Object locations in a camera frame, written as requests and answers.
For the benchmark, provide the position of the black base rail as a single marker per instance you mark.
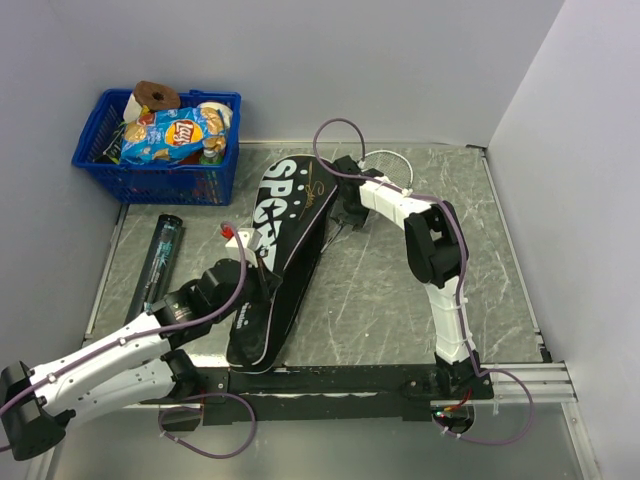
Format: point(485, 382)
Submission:
point(408, 392)

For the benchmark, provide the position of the blue Lays chip bag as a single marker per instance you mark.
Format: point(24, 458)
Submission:
point(173, 135)

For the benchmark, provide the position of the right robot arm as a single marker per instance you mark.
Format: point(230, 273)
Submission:
point(437, 257)

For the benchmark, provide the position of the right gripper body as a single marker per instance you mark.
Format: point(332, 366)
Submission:
point(351, 214)

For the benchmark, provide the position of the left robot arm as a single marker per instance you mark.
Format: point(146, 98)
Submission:
point(142, 361)

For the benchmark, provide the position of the aluminium frame rail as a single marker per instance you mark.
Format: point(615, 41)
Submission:
point(546, 383)

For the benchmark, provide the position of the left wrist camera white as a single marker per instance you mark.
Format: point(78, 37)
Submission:
point(247, 244)

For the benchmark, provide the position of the black shuttlecock tube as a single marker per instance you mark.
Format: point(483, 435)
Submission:
point(155, 276)

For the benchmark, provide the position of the black racket cover bag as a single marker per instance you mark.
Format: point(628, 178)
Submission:
point(293, 201)

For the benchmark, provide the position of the badminton racket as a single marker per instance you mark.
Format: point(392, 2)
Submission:
point(395, 167)

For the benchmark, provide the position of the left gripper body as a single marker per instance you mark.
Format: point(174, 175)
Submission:
point(256, 286)

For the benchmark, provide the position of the blue plastic basket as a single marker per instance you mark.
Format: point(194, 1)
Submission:
point(159, 183)

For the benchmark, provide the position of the brown chocolate donut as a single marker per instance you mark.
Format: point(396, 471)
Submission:
point(155, 96)

